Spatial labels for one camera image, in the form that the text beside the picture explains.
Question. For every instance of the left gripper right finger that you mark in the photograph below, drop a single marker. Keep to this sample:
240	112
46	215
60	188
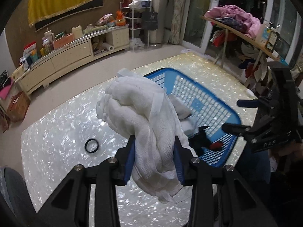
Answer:
220	188

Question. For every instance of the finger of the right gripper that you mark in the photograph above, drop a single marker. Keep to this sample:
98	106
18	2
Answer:
236	129
248	103

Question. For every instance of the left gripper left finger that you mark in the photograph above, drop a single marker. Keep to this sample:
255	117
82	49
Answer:
68	205

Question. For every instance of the blue plastic basket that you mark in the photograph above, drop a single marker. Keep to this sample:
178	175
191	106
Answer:
206	107

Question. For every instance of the light blue cloth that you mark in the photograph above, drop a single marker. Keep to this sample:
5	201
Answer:
189	126

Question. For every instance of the white gauze cloth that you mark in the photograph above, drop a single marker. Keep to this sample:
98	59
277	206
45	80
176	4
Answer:
135	105

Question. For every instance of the white knitted towel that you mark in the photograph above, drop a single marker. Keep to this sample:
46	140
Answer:
182	111

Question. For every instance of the grey cushioned chair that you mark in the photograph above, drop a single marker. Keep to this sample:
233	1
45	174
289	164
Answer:
16	206

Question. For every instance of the pink cloth pile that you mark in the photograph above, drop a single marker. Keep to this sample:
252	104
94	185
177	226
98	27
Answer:
251	23

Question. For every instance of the brown cardboard box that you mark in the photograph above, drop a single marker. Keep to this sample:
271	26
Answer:
18	107

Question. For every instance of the pink folder stack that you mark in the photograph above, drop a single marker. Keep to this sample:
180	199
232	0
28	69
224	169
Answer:
5	90

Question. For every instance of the cream TV cabinet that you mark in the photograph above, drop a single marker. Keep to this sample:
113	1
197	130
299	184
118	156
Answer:
72	56

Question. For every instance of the white metal shelf rack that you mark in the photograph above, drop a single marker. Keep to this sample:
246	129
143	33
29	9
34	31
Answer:
133	11

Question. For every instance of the white paper roll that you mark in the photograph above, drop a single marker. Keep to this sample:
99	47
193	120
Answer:
108	47

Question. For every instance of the pink box on cabinet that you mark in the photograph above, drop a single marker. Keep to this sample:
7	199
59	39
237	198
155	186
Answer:
64	40

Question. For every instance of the cream plastic jug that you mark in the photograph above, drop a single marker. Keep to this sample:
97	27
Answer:
77	32

